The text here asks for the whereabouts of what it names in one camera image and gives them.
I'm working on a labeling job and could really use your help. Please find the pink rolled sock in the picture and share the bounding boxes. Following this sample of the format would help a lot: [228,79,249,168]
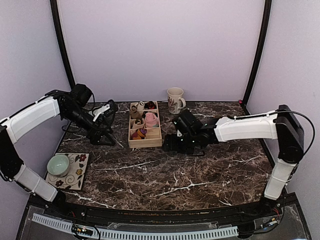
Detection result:
[144,113,159,128]

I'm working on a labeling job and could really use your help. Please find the wooden compartment organizer box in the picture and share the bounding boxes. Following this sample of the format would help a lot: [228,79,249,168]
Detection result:
[128,101,162,149]

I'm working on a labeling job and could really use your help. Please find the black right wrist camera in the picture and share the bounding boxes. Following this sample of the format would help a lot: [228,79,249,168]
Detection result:
[175,109,203,134]

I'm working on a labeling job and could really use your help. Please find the black red rolled sock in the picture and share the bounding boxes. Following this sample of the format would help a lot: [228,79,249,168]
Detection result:
[144,101,157,110]

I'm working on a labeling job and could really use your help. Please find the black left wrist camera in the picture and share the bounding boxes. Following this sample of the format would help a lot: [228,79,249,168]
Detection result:
[70,83,93,107]

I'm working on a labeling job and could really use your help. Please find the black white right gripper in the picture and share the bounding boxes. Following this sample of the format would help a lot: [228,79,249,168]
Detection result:
[162,131,198,155]

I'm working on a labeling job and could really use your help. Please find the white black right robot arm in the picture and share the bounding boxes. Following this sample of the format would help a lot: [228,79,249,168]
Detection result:
[162,104,310,217]

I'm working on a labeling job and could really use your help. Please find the beige rolled sock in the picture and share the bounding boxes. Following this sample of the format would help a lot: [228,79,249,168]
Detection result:
[129,106,142,119]

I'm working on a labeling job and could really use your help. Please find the black front frame rail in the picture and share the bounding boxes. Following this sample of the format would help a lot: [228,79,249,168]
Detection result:
[20,191,303,226]

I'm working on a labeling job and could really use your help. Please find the white ribbed rolled sock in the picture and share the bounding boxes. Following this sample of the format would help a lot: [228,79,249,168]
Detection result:
[136,101,145,111]

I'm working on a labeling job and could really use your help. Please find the seashell coral ceramic mug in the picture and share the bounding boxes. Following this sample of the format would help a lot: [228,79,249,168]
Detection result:
[167,87,186,115]

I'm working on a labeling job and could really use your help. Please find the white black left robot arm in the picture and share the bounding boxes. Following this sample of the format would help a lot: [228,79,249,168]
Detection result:
[0,84,118,218]

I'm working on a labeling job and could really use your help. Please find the cream green rolled sock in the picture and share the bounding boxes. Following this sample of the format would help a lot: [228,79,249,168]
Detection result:
[132,118,145,129]

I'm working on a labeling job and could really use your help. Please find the maroon purple orange striped sock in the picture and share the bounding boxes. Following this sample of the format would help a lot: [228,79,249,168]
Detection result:
[130,128,148,140]

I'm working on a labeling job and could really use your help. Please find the black corner post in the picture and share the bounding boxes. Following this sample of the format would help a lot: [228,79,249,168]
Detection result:
[241,0,272,108]
[49,0,76,90]

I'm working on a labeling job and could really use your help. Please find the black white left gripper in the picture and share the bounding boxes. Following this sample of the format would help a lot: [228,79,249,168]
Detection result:
[62,105,115,146]

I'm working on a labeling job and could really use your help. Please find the black right corner post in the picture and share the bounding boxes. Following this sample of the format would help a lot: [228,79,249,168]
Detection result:
[241,0,272,108]

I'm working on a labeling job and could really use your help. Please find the floral patterned tile coaster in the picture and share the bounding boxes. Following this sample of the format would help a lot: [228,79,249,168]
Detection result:
[45,152,90,191]

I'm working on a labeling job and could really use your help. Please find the black left corner post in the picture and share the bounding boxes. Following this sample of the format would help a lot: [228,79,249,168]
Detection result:
[49,0,76,90]

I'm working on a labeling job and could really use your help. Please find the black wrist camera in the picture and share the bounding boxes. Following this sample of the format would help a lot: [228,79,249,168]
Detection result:
[70,83,93,107]
[175,109,203,134]

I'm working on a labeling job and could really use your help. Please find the small green cup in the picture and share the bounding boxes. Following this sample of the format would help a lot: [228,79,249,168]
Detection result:
[47,154,70,177]

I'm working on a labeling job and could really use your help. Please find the white slotted cable duct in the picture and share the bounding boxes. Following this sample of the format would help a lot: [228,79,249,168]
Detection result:
[31,213,239,240]

